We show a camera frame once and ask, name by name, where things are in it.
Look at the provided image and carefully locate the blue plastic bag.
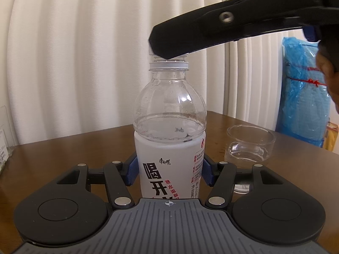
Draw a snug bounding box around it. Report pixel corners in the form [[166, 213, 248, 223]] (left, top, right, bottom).
[[275, 36, 332, 149]]

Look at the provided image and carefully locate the clear bottle with white label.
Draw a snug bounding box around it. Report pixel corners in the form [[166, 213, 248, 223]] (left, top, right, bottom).
[[132, 53, 207, 199]]

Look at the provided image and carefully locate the yellow package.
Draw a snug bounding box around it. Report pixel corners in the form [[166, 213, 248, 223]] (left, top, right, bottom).
[[324, 121, 339, 152]]

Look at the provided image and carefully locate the person's right hand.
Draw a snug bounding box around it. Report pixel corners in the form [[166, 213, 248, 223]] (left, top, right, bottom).
[[316, 51, 339, 99]]

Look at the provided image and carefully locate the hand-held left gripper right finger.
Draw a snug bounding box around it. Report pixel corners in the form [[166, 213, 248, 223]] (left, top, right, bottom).
[[202, 154, 283, 209]]

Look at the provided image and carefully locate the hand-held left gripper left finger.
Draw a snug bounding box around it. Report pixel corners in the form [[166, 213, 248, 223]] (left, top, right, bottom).
[[56, 154, 139, 209]]

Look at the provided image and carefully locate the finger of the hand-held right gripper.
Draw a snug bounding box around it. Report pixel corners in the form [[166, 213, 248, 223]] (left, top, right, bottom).
[[147, 0, 339, 60]]

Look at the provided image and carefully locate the clear acrylic stand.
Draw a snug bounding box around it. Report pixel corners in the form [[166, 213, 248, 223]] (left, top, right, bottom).
[[0, 105, 15, 174]]

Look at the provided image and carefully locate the white curtain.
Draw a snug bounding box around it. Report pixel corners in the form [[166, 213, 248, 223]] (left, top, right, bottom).
[[0, 0, 339, 146]]

